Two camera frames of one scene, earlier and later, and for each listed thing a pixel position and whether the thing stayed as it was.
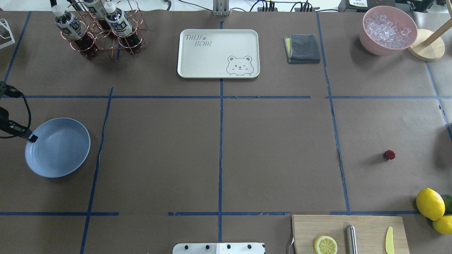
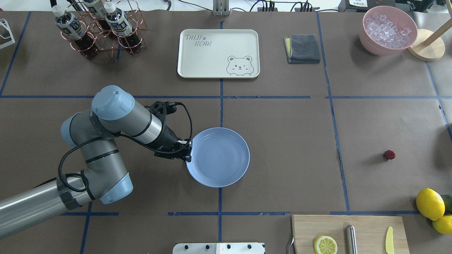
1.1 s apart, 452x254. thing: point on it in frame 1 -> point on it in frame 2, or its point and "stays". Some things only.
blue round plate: (63, 145) -> (220, 157)
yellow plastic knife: (389, 246) stays
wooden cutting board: (371, 232) stays
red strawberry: (389, 154) stays
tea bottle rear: (96, 8) stays
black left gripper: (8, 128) -> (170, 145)
